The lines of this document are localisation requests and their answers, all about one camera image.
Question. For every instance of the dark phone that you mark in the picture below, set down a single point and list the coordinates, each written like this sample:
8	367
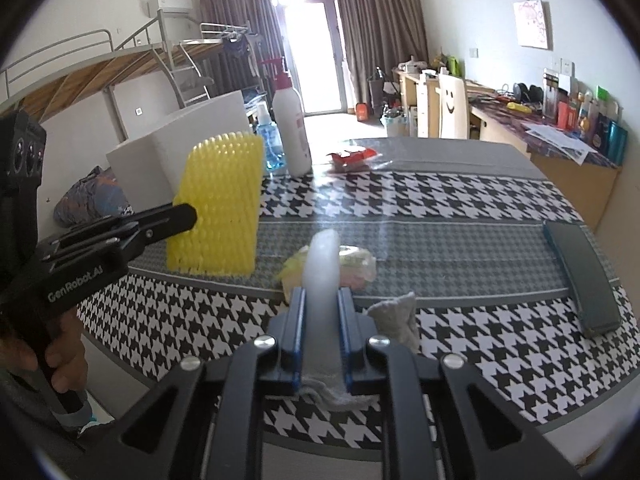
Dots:
585	280

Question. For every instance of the row of toiletry bottles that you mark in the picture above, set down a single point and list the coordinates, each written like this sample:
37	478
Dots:
595	120

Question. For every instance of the orange floor container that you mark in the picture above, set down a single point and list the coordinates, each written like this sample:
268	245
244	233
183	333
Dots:
362	111

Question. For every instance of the glass balcony door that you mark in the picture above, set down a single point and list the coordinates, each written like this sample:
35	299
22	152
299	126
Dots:
310	50

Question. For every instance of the person's left hand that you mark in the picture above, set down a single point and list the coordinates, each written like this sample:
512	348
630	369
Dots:
70	350

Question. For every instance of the metal bed ladder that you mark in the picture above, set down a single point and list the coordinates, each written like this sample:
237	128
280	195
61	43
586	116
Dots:
190	77

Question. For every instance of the wooden chair with smiley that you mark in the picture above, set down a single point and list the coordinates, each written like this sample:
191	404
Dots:
452	105

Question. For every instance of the small yellow item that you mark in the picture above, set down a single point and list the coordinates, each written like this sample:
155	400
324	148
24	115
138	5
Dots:
519	107

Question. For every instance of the clear blue bottle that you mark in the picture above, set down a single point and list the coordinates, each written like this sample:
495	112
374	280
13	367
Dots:
269	145

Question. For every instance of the grey cloth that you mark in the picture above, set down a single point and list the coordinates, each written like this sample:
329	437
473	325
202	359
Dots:
397	320

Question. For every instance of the hanging dark clothes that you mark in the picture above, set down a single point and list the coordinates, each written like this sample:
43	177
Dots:
236	46

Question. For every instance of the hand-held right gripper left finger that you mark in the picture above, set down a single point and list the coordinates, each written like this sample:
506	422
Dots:
300	330

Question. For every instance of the white foam box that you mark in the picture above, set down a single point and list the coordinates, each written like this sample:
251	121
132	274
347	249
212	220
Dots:
150	155

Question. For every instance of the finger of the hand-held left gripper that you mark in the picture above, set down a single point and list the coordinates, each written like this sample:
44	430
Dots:
150	217
125	245

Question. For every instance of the brown curtain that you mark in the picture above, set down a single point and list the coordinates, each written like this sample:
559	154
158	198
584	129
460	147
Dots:
235	10
380	30

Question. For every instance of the small metal bunk bed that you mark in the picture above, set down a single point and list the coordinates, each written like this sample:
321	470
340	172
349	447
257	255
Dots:
215	40

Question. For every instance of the red snack packet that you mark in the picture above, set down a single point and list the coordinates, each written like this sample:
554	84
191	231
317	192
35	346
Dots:
352	158

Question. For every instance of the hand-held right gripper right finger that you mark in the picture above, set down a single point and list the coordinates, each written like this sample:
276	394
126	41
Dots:
345	330

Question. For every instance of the white foam tube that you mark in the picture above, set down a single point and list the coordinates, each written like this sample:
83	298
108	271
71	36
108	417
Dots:
322	270

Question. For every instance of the large metal bunk bed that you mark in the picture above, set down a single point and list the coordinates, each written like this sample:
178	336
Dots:
75	75

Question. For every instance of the printed papers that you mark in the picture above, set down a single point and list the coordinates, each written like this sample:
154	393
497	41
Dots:
560	142

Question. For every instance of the wooden desk with printed cover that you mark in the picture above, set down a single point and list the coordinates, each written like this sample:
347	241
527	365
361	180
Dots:
575	180

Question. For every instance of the wooden desk with drawers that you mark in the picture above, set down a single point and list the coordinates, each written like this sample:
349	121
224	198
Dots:
412	95

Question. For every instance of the white air conditioner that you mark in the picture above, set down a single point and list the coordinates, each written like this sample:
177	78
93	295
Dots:
170	5

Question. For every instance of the yellow foam net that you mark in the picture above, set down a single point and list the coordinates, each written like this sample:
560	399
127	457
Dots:
220	200

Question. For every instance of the white pump bottle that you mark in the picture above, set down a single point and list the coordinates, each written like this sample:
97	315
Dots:
292	130

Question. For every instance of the white bucket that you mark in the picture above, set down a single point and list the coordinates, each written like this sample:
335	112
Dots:
393	124

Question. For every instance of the black desk device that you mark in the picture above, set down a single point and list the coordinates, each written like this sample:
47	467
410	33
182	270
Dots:
528	94

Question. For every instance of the wall poster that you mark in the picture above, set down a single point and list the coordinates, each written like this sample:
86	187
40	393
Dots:
532	25

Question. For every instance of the white wall socket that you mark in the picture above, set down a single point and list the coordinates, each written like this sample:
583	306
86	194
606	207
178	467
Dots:
567	66

